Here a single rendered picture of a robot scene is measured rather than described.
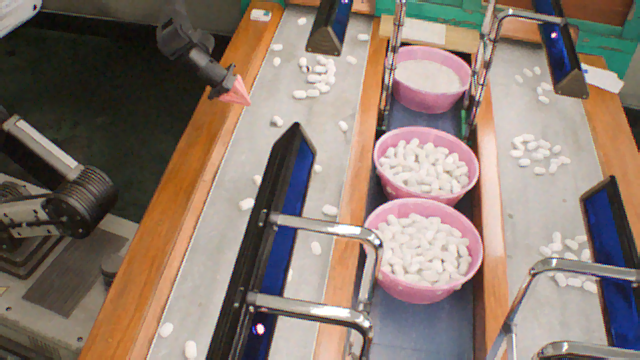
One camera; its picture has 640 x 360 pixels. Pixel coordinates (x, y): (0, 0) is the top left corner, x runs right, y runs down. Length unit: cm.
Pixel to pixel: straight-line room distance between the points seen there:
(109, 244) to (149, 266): 47
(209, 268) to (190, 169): 29
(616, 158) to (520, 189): 33
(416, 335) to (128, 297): 59
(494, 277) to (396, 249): 22
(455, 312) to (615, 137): 79
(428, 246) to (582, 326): 38
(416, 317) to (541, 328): 26
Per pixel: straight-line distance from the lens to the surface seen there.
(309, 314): 86
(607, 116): 209
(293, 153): 109
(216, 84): 164
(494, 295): 141
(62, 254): 184
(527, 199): 170
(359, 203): 152
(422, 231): 154
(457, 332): 144
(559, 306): 148
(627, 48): 243
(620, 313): 105
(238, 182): 158
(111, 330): 129
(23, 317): 173
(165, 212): 148
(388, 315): 144
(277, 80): 194
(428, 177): 167
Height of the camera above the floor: 180
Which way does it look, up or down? 42 degrees down
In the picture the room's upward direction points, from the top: 6 degrees clockwise
